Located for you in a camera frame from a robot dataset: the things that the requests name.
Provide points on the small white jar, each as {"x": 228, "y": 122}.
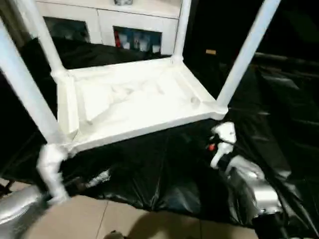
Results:
{"x": 127, "y": 46}

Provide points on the dark furniture with brass label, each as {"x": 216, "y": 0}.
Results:
{"x": 286, "y": 25}

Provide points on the black folding table frame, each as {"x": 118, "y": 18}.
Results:
{"x": 7, "y": 186}

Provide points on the red box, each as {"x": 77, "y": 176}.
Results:
{"x": 117, "y": 39}

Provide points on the black plastic mat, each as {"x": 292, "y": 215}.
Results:
{"x": 162, "y": 169}

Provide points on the dark patterned bundle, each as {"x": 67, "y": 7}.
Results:
{"x": 123, "y": 2}

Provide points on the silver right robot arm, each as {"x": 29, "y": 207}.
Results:
{"x": 259, "y": 189}

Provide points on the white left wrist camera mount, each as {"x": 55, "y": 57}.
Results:
{"x": 52, "y": 169}

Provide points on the black horizontal bar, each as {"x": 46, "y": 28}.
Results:
{"x": 286, "y": 56}

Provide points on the white plastic table top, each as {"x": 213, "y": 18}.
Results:
{"x": 137, "y": 99}

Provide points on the white plastic table leg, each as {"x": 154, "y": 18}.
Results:
{"x": 25, "y": 87}
{"x": 45, "y": 42}
{"x": 249, "y": 49}
{"x": 182, "y": 30}

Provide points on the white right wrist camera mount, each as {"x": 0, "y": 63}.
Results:
{"x": 225, "y": 134}

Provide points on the white glass-door cabinet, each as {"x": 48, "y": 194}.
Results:
{"x": 104, "y": 22}

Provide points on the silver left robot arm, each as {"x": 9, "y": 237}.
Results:
{"x": 17, "y": 206}

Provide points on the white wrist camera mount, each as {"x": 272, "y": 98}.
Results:
{"x": 225, "y": 134}
{"x": 52, "y": 169}

